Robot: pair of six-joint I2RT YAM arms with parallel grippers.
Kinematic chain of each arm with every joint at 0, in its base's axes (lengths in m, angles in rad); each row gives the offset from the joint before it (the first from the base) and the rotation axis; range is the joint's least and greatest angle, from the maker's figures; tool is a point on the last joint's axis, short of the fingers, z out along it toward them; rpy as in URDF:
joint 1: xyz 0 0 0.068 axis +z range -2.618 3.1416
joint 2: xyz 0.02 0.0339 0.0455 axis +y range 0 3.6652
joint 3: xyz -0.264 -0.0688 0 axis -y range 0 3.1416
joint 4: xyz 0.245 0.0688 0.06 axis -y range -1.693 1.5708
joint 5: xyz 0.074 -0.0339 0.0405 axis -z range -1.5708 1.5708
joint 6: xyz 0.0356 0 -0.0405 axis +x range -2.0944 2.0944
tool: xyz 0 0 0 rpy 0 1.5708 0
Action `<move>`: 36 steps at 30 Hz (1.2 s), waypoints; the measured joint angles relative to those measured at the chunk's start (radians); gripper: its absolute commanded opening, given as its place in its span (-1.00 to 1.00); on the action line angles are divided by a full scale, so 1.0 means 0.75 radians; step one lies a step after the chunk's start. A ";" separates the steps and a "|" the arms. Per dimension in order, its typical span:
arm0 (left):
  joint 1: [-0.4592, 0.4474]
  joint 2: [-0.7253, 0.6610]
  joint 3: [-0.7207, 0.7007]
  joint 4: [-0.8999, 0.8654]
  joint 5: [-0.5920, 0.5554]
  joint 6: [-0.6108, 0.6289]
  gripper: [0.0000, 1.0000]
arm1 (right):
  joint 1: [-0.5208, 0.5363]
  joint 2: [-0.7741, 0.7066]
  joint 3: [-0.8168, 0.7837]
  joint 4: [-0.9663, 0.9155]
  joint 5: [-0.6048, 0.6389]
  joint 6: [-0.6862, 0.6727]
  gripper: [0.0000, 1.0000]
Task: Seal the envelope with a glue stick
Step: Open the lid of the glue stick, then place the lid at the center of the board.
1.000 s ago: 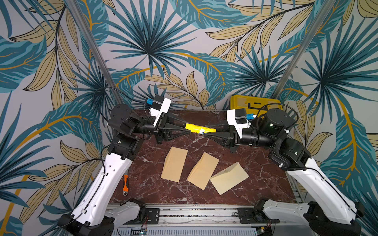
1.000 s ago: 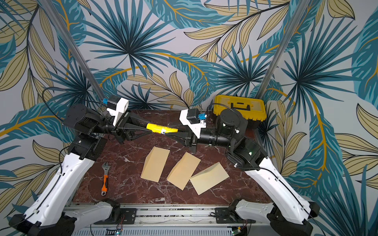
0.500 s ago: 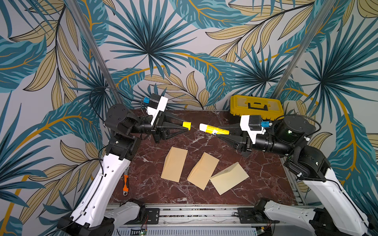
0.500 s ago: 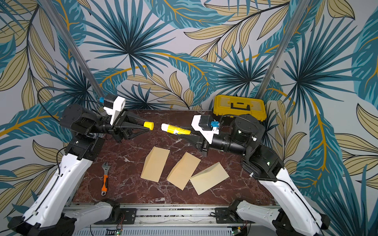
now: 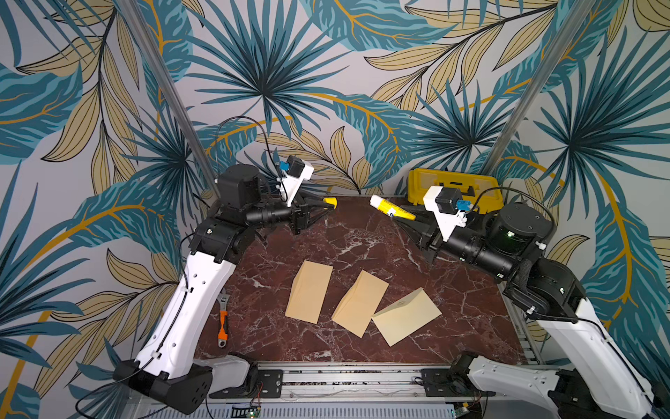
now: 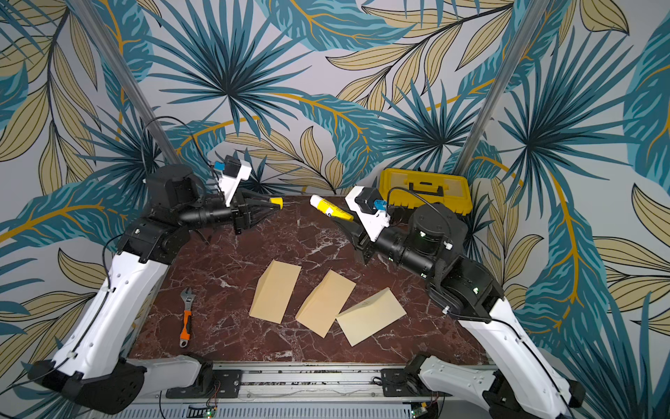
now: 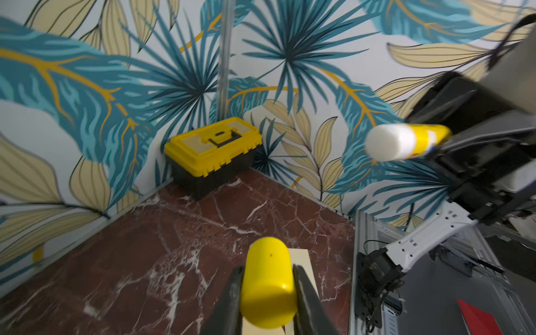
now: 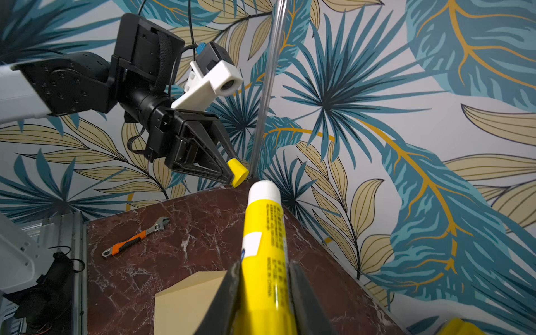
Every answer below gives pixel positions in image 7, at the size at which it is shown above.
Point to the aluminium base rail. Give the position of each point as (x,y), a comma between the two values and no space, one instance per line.
(432,288)

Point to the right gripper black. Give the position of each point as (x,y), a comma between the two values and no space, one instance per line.
(489,158)

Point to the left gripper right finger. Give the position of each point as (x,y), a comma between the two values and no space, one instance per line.
(311,317)

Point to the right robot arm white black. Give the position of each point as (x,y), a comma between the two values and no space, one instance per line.
(381,272)

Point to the yellow glue stick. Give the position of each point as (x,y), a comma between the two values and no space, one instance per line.
(398,142)

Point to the right aluminium corner post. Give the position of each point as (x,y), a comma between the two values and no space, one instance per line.
(227,24)

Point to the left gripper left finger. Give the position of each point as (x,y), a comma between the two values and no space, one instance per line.
(226,317)

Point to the yellow glue stick cap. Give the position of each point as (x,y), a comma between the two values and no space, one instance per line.
(268,298)

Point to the red object on floor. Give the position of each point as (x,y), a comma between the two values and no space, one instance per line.
(477,321)

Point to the yellow black toolbox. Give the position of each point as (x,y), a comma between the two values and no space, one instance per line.
(206,158)

